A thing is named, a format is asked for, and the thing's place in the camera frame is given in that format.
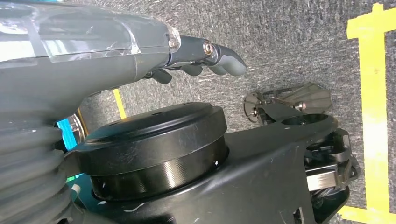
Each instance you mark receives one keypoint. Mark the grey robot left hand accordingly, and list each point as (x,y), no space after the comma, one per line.
(77,77)

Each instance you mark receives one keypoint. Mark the yellow floor tape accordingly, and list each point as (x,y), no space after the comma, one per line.
(120,105)
(374,123)

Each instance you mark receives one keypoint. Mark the chrome disc on blue part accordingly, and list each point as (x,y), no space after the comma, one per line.
(66,136)

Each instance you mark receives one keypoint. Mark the silver robot left leg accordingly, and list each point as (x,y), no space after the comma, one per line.
(154,139)

